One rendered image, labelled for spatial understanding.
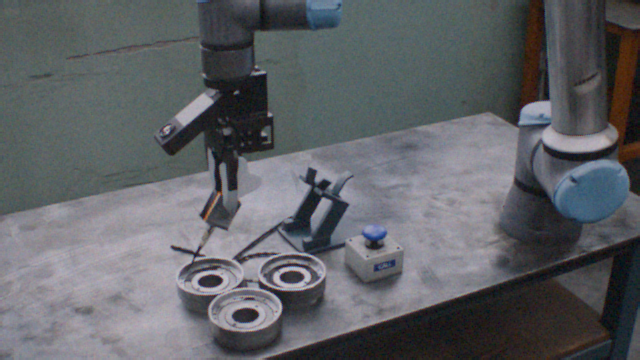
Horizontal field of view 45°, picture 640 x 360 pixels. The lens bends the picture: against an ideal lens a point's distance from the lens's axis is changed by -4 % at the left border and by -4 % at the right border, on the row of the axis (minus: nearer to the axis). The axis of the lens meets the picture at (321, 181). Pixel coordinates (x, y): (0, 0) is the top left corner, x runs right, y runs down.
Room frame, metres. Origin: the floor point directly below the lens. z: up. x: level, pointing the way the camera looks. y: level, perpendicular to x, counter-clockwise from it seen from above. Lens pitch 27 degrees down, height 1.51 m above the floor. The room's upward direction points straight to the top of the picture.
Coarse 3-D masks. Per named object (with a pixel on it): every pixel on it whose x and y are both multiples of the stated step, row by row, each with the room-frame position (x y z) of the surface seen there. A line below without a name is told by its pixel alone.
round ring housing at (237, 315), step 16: (224, 304) 0.95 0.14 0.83; (240, 304) 0.95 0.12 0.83; (272, 304) 0.95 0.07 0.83; (240, 320) 0.94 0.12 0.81; (256, 320) 0.91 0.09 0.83; (272, 320) 0.89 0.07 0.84; (224, 336) 0.88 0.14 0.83; (240, 336) 0.87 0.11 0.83; (256, 336) 0.87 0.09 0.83; (272, 336) 0.89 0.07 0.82
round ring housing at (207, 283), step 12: (192, 264) 1.05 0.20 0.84; (204, 264) 1.06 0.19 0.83; (216, 264) 1.06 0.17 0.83; (228, 264) 1.05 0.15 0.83; (180, 276) 1.02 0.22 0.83; (204, 276) 1.03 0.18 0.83; (216, 276) 1.03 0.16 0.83; (240, 276) 1.02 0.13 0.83; (180, 288) 0.98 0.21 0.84; (204, 288) 0.99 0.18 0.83; (216, 288) 0.99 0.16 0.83; (240, 288) 0.99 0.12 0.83; (192, 300) 0.96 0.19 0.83; (204, 300) 0.96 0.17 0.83; (204, 312) 0.97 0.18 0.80
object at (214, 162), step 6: (210, 150) 1.06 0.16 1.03; (210, 156) 1.06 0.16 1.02; (216, 156) 1.05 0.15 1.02; (210, 162) 1.06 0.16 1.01; (216, 162) 1.05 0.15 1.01; (210, 168) 1.06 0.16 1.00; (216, 168) 1.05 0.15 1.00; (210, 174) 1.06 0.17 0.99; (216, 174) 1.05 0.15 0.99; (216, 180) 1.05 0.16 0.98; (216, 186) 1.05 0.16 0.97
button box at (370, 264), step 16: (352, 240) 1.10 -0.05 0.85; (368, 240) 1.10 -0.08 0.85; (384, 240) 1.10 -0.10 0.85; (352, 256) 1.08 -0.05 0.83; (368, 256) 1.05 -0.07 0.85; (384, 256) 1.06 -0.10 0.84; (400, 256) 1.07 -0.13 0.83; (368, 272) 1.05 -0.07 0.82; (384, 272) 1.06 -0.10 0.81; (400, 272) 1.07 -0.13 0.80
